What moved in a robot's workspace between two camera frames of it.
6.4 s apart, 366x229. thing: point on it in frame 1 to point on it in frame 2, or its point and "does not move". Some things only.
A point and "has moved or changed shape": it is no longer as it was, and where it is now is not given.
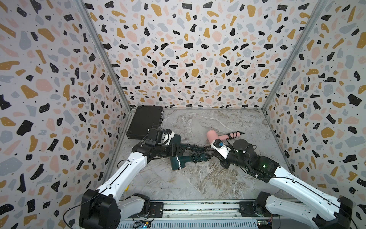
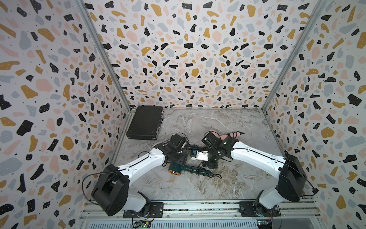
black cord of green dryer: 201,154 has moved or changed shape
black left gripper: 174,153 to 184,158
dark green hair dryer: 178,162 has moved or changed shape
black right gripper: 224,163 to 206,163
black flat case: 146,123 does not move
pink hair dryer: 212,135 does not move
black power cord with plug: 234,135 does not move
